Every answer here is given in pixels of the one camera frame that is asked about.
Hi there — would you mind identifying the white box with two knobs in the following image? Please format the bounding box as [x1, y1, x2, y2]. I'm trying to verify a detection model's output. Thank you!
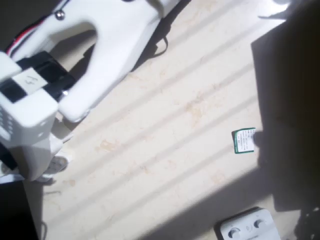
[213, 206, 282, 240]

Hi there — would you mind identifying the large dark box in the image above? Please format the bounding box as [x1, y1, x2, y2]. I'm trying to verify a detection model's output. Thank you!
[250, 0, 320, 213]

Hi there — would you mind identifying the red black white servo cable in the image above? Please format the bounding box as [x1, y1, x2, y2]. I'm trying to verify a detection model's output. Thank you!
[5, 14, 55, 58]

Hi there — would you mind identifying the green white paper label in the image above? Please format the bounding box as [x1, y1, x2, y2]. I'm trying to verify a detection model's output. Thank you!
[231, 127, 257, 155]

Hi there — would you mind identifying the black speckled object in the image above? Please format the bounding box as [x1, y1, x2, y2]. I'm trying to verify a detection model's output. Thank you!
[296, 206, 320, 240]

